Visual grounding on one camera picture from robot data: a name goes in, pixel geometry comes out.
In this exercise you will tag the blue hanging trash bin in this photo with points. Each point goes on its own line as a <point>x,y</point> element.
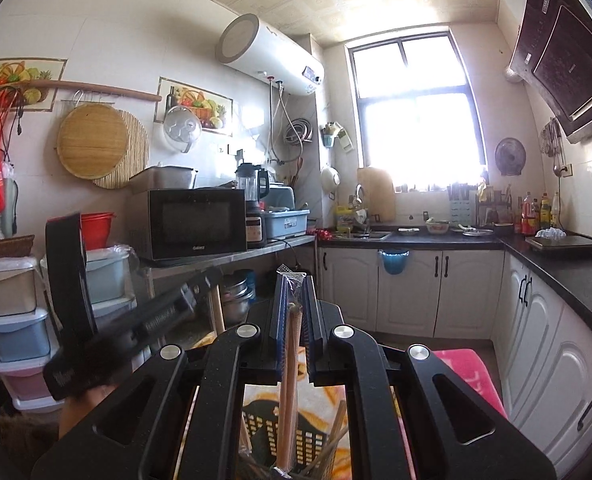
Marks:
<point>394,261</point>

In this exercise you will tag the white lower kitchen cabinets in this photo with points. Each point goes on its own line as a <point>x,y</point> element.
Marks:
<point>536,312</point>

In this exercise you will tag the metal shelf rack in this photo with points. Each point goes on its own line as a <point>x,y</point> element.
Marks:
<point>297,253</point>

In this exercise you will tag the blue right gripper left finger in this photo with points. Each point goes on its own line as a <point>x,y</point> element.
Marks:
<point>277,325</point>

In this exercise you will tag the round woven straw mat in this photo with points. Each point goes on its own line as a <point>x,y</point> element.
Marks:
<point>135,159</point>

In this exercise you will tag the red plastic basin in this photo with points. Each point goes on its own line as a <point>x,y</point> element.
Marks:
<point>95,229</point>

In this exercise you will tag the grey-blue plastic box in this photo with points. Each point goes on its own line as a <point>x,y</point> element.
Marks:
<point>285,224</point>

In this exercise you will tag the fruit picture wall tile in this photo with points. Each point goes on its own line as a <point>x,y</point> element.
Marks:
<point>214,111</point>

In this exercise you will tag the plastic drawer storage tower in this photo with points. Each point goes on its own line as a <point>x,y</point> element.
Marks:
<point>27,332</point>

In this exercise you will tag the wall mounted ventilation fan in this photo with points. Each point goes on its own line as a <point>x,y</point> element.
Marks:
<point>510,157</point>

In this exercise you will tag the wooden cutting board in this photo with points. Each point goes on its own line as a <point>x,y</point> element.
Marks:
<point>379,194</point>

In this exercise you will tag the left hand with painted nails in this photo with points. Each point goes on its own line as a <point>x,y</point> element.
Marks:
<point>76,408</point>

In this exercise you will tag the round bamboo tray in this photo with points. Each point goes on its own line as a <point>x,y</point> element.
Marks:
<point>91,141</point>

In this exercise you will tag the chopsticks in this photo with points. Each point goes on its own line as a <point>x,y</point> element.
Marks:
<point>338,430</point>
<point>288,406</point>

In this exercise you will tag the black range hood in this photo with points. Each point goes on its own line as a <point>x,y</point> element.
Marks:
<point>553,53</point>

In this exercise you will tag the dark green utensil basket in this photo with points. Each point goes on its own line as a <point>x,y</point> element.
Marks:
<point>300,447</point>

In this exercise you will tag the black blender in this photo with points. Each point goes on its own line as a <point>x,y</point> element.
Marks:
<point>254,181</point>

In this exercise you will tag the stainless steel pot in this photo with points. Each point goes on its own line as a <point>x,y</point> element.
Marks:
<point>237,294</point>

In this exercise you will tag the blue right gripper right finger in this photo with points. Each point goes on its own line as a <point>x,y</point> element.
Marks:
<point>313,334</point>

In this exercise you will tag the white cylindrical water heater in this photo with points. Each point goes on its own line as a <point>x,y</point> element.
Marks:
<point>254,48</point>

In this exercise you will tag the clear round lid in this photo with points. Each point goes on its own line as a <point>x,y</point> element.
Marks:
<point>181,128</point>

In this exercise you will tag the black microwave oven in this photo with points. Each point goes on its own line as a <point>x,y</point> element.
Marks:
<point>172,223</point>

